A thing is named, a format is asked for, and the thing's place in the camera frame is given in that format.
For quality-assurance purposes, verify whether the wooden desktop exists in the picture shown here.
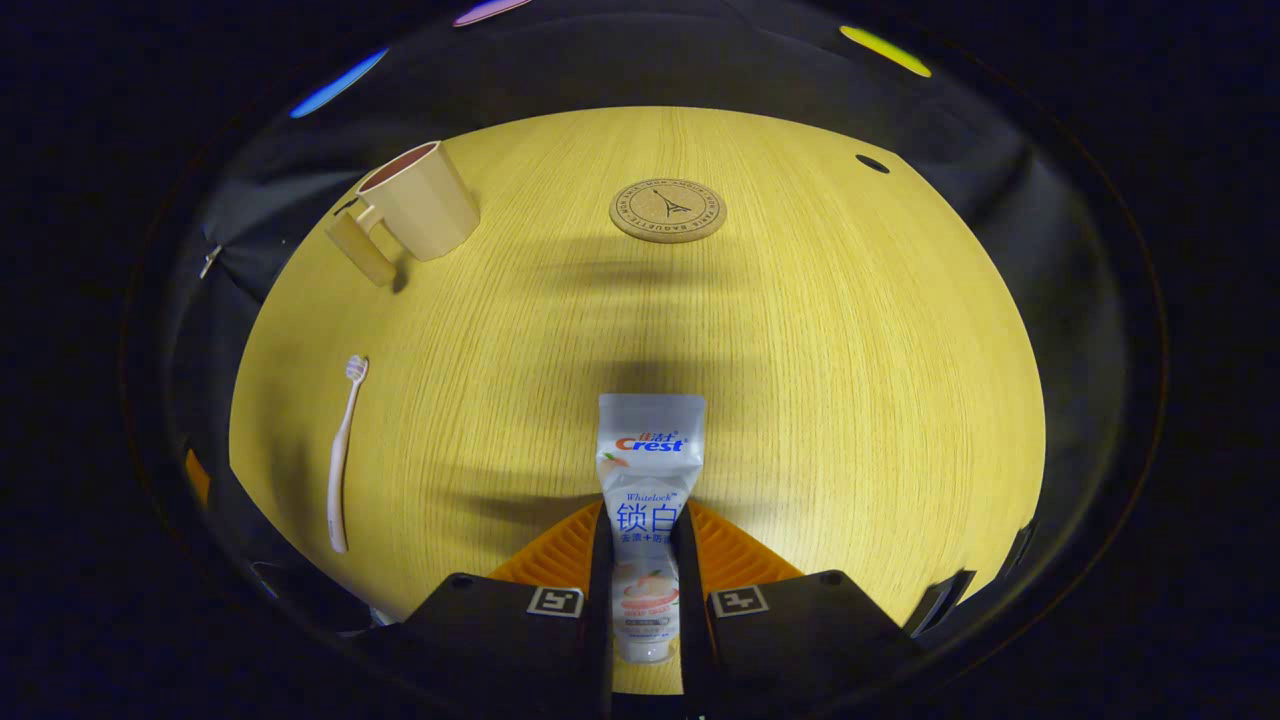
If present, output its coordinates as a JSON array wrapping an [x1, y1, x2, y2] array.
[[228, 106, 1047, 696]]

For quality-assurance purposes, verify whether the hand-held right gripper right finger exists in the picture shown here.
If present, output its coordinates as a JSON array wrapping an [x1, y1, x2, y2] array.
[[672, 500, 921, 716]]

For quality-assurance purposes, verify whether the beige cup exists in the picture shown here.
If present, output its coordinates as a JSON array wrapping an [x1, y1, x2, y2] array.
[[325, 140, 481, 289]]

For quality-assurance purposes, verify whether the white toothbrush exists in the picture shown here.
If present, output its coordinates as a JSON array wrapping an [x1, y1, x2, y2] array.
[[327, 354, 370, 554]]

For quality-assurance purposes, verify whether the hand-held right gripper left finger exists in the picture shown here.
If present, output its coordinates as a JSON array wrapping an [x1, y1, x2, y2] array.
[[385, 500, 614, 716]]

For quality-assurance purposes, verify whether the black desk edge bracket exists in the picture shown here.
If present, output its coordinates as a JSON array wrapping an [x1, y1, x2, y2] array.
[[1000, 520, 1037, 577], [905, 570, 977, 637]]

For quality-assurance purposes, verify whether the white toothpaste tube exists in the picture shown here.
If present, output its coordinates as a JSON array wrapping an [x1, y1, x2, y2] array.
[[596, 393, 707, 665]]

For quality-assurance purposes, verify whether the round cork coaster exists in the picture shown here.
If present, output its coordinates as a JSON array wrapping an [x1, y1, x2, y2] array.
[[609, 178, 728, 244]]

